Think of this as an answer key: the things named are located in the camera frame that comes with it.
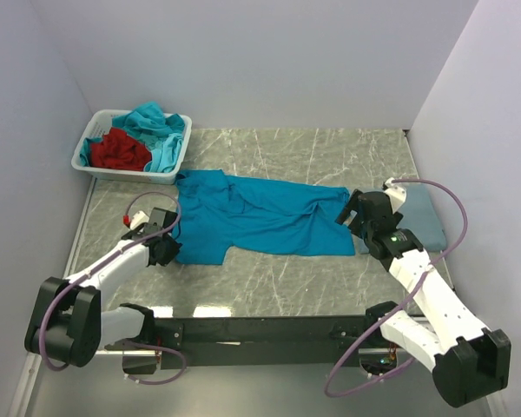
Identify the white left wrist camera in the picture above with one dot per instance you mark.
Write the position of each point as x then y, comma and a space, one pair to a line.
132, 222

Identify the folded grey-blue t shirt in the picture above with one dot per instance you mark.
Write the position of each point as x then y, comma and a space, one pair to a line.
419, 229

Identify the white plastic laundry basket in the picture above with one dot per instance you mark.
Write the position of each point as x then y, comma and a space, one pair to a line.
99, 124

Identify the light aqua t shirt in basket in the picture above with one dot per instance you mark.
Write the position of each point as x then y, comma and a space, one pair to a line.
164, 154

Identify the aluminium frame rail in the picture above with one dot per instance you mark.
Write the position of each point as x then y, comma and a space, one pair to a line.
32, 366

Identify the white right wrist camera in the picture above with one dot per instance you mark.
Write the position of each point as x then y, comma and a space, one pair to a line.
396, 193

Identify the red t shirt in basket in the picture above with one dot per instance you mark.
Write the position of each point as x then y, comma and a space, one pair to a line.
117, 150

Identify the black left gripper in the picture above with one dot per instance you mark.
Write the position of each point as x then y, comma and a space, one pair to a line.
174, 249

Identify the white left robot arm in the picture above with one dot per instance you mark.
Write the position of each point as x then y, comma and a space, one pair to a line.
68, 325

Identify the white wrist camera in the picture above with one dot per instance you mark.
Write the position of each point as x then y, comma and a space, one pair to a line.
132, 222
396, 193

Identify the teal t shirt in basket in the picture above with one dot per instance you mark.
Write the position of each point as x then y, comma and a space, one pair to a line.
146, 123

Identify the black base crossbar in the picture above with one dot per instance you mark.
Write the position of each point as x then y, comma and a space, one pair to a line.
234, 341

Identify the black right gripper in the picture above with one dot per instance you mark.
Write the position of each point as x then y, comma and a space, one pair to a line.
352, 204

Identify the bright blue t shirt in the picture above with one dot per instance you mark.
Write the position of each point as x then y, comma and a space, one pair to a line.
221, 211

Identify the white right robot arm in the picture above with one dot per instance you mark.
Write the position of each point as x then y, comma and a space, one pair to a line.
466, 359

